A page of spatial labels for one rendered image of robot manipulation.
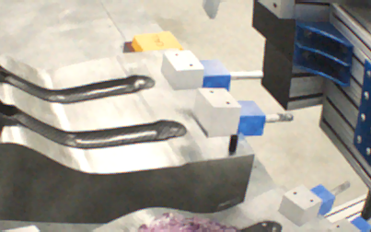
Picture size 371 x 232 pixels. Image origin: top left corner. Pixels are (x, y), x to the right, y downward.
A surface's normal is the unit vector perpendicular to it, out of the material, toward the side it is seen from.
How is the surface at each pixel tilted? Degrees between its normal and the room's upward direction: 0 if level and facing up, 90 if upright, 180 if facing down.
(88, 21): 0
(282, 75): 90
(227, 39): 0
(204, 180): 90
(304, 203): 0
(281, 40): 90
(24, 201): 90
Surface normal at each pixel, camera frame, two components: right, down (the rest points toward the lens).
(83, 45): 0.11, -0.86
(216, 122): 0.36, 0.43
